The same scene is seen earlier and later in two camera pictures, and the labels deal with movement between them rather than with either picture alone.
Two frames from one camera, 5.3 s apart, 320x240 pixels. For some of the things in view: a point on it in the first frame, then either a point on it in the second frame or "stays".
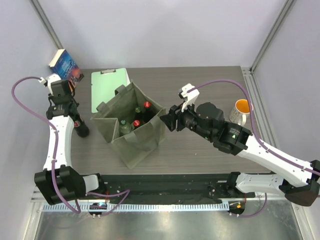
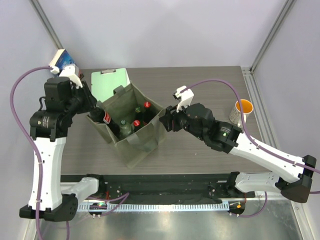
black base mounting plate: (176, 189) stays
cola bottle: (81, 128) -> (100, 115)
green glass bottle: (138, 115) stays
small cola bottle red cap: (136, 124) stays
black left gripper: (50, 97) -> (90, 100)
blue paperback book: (63, 65) stays
